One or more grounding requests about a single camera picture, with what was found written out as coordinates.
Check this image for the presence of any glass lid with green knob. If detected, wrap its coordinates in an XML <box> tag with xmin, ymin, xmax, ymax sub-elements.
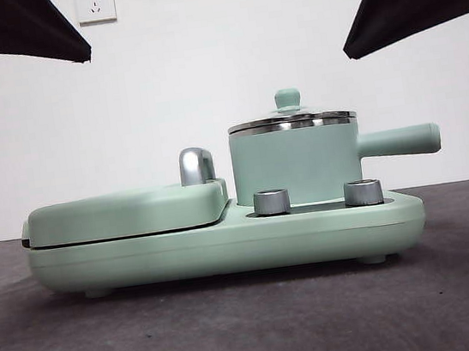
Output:
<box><xmin>223</xmin><ymin>79</ymin><xmax>358</xmax><ymax>137</ymax></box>

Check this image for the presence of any mint green pot with handle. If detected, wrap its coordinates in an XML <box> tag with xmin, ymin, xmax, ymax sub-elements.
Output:
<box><xmin>226</xmin><ymin>98</ymin><xmax>448</xmax><ymax>210</ymax></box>

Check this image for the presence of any mint green breakfast machine base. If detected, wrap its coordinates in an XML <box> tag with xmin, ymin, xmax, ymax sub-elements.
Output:
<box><xmin>22</xmin><ymin>173</ymin><xmax>431</xmax><ymax>309</ymax></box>

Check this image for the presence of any white wall socket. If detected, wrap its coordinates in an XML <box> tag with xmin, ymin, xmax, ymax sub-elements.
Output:
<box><xmin>75</xmin><ymin>0</ymin><xmax>118</xmax><ymax>26</ymax></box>

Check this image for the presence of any silver control knob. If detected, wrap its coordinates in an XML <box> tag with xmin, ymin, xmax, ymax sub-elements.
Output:
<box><xmin>251</xmin><ymin>187</ymin><xmax>291</xmax><ymax>218</ymax></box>
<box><xmin>342</xmin><ymin>177</ymin><xmax>384</xmax><ymax>209</ymax></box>

